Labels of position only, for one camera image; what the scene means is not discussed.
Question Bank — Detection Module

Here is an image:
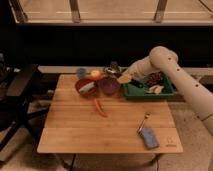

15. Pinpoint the white cloth in bowl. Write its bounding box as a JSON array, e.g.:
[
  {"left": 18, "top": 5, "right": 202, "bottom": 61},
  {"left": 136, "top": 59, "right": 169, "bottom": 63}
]
[{"left": 79, "top": 82, "right": 95, "bottom": 93}]

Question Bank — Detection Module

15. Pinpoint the blue sponge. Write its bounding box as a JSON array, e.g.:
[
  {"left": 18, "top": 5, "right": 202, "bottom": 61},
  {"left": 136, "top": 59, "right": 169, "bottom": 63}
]
[{"left": 139, "top": 128, "right": 159, "bottom": 149}]

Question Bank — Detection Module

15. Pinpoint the orange carrot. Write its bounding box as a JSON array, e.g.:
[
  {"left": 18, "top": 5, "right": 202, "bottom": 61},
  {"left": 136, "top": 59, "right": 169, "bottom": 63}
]
[{"left": 94, "top": 99, "right": 107, "bottom": 117}]

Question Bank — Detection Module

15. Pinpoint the green plastic bin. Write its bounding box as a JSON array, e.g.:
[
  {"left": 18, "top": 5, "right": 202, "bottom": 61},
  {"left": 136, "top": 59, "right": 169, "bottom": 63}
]
[{"left": 123, "top": 72, "right": 174, "bottom": 100}]

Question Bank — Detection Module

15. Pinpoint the red bowl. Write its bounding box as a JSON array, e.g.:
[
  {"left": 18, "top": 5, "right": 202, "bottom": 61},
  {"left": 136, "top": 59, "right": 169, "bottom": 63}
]
[{"left": 75, "top": 78, "right": 97, "bottom": 97}]

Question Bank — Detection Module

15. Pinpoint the yellow apple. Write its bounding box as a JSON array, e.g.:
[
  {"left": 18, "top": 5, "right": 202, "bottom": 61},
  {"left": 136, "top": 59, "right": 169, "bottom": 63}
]
[{"left": 90, "top": 70, "right": 101, "bottom": 80}]

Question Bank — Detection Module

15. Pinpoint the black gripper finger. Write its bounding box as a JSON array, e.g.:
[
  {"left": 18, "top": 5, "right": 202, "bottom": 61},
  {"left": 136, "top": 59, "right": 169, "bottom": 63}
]
[{"left": 130, "top": 79, "right": 144, "bottom": 88}]

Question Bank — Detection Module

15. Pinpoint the purple bowl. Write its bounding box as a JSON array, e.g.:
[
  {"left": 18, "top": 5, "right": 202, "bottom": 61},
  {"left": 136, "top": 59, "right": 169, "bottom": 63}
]
[{"left": 99, "top": 77, "right": 121, "bottom": 95}]

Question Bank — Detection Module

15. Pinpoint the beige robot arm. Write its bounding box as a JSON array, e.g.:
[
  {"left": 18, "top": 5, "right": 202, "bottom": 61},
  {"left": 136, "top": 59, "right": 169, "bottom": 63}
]
[{"left": 118, "top": 46, "right": 213, "bottom": 136}]

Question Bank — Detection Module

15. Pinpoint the black office chair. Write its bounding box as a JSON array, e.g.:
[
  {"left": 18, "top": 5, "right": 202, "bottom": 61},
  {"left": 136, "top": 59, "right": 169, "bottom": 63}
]
[{"left": 0, "top": 53, "right": 49, "bottom": 152}]

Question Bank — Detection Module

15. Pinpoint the blue plastic cup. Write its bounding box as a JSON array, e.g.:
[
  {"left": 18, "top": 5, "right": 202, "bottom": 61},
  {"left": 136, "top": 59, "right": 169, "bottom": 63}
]
[{"left": 76, "top": 68, "right": 87, "bottom": 79}]

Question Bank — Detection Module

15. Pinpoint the dark round dish brush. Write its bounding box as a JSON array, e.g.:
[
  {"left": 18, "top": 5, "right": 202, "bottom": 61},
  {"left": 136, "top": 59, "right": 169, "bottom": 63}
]
[{"left": 104, "top": 62, "right": 121, "bottom": 77}]

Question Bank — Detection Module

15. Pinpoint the red grapes bunch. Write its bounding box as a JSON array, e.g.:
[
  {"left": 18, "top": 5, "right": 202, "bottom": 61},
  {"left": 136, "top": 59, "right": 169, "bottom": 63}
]
[{"left": 147, "top": 72, "right": 163, "bottom": 85}]

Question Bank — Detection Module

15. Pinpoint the metal spoon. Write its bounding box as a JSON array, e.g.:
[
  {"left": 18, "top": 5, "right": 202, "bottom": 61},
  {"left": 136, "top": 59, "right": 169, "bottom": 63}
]
[{"left": 137, "top": 112, "right": 151, "bottom": 133}]

